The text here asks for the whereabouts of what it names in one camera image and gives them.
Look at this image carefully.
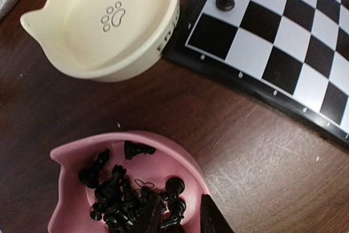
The pink cat-shaped bowl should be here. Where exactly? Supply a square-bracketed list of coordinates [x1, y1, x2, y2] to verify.
[48, 131, 209, 232]

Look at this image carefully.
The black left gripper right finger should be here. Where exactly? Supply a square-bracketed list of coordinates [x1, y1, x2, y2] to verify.
[200, 194, 234, 233]

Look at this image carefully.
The cream cat-shaped bowl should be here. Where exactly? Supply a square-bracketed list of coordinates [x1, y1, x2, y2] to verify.
[20, 0, 180, 82]

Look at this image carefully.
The black chess piece in bowl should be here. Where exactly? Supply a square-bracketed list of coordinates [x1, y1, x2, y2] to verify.
[124, 141, 156, 160]
[78, 149, 110, 189]
[94, 165, 127, 204]
[90, 202, 105, 221]
[165, 177, 185, 201]

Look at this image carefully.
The black white chessboard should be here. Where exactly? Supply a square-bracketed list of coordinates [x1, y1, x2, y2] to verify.
[165, 0, 348, 146]

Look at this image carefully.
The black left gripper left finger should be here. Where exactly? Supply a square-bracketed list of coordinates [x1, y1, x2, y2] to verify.
[130, 186, 164, 232]

